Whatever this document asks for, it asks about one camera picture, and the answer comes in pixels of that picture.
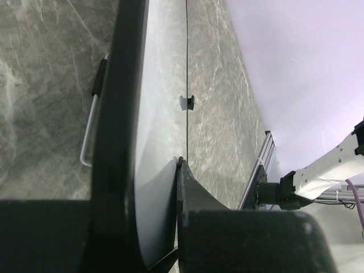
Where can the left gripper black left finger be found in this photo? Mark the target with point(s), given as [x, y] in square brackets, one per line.
[54, 236]

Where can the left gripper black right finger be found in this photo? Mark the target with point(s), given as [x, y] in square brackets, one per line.
[214, 238]

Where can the white whiteboard black frame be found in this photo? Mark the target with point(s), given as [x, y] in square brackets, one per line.
[141, 135]

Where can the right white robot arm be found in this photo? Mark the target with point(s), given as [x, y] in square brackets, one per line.
[300, 188]

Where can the right black whiteboard foot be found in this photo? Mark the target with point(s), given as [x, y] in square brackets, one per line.
[187, 103]

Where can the right side aluminium rail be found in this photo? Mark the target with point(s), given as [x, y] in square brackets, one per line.
[259, 173]

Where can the silver wire whiteboard stand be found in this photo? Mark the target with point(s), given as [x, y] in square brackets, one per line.
[96, 93]

